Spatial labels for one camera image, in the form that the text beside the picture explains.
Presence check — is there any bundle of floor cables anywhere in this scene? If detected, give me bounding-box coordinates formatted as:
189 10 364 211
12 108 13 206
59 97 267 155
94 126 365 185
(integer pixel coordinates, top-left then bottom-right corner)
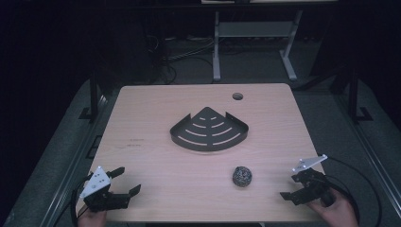
145 33 216 85

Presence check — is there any black metal corner shelf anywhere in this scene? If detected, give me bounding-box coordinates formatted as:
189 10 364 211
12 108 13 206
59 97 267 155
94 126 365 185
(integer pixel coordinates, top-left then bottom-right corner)
169 106 250 152

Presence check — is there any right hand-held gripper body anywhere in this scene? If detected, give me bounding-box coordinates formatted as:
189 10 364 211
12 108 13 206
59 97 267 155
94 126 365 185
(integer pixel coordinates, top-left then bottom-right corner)
290 153 337 208

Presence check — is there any person's left hand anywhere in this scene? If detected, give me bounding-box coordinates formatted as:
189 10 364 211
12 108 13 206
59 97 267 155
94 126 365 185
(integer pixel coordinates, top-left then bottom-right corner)
77 207 109 227

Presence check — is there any steel wool ball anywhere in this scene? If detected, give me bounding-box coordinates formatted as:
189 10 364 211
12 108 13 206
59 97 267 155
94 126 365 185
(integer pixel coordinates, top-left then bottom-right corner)
232 166 253 188

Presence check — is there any black metal stand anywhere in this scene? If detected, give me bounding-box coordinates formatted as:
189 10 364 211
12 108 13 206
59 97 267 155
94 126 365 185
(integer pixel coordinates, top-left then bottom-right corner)
78 69 109 124
345 66 375 125

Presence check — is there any person's right hand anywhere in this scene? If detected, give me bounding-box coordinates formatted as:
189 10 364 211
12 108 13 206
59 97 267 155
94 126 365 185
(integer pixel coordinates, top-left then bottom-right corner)
306 188 359 227

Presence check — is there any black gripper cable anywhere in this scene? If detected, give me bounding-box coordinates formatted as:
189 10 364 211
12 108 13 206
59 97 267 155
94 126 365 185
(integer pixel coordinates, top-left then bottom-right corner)
69 174 95 227
321 153 384 227

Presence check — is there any grey metal table frame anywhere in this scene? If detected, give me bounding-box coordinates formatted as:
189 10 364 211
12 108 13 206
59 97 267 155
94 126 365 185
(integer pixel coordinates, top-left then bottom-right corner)
211 9 305 82

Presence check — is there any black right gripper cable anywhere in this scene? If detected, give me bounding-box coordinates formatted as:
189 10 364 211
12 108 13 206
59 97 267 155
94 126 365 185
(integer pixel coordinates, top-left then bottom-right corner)
321 153 384 227

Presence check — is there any aluminium frame rail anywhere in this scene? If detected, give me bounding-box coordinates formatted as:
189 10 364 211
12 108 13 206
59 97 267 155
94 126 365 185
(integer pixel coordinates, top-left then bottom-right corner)
334 93 401 209
39 94 110 227

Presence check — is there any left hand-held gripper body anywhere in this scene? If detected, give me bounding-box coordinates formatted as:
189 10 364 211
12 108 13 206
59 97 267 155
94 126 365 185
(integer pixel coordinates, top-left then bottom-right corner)
78 166 131 213

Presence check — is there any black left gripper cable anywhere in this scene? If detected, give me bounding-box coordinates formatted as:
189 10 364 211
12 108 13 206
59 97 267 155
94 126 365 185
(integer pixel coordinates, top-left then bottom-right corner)
69 174 95 227

